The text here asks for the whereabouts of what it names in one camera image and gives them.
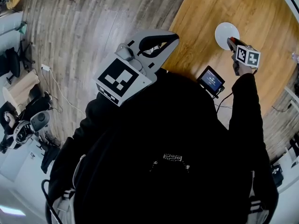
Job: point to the small black device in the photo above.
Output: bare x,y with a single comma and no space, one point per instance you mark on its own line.
276,175

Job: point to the black office chair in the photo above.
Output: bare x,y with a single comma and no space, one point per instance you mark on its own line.
14,62

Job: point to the white round plate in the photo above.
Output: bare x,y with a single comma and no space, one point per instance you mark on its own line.
224,35

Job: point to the clear plastic bottle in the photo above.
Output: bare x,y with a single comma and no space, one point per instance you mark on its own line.
296,57

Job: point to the black chair base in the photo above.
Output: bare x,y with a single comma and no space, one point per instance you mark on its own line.
24,55

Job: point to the person's right forearm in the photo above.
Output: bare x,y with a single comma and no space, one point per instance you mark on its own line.
245,101

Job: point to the green dustpan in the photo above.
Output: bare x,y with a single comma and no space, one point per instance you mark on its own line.
23,28

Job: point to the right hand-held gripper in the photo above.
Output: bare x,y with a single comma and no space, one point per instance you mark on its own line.
247,57

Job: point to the small black display screen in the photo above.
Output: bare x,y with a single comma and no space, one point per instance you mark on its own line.
210,79

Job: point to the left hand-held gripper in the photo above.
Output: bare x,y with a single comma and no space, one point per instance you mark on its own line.
116,78

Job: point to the white power strip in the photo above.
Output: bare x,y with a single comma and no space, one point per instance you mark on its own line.
46,67

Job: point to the person's left forearm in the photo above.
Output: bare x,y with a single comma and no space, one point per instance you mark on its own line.
100,115

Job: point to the person's black hooded top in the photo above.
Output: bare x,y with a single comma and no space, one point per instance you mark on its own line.
163,125

